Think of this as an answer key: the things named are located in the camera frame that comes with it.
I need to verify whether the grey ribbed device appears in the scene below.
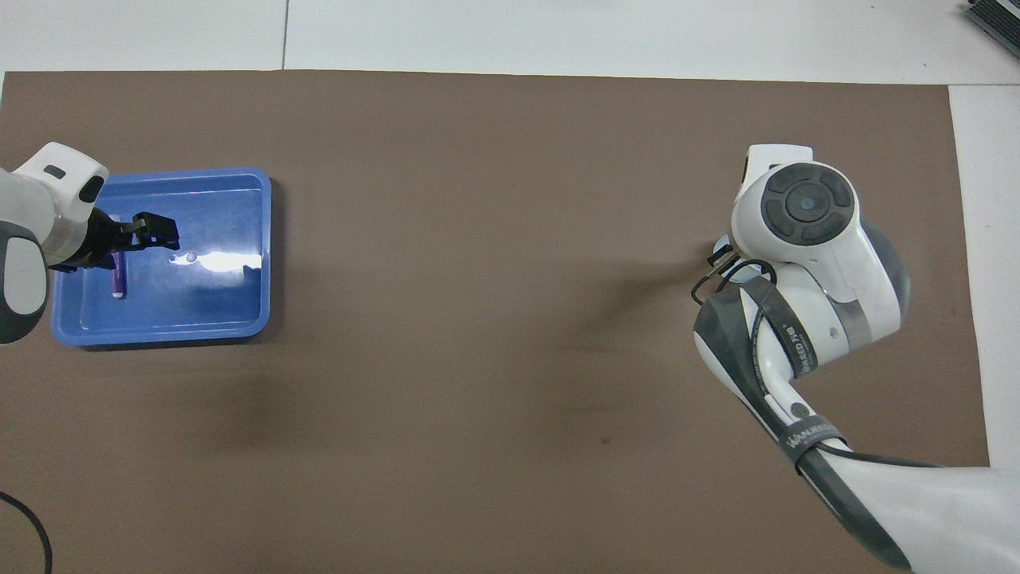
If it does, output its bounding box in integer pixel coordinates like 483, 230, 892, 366
963, 0, 1020, 49

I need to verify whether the black right arm strap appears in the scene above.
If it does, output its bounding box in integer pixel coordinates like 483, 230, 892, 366
783, 421, 851, 477

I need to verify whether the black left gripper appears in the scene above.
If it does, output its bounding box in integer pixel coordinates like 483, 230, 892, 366
54, 209, 181, 274

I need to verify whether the blue plastic tray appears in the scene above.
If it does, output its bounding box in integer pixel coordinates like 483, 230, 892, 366
52, 167, 273, 348

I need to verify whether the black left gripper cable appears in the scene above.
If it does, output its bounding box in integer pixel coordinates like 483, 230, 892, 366
0, 490, 53, 574

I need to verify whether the brown paper table mat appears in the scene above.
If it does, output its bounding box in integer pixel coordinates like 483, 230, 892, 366
0, 70, 1003, 574

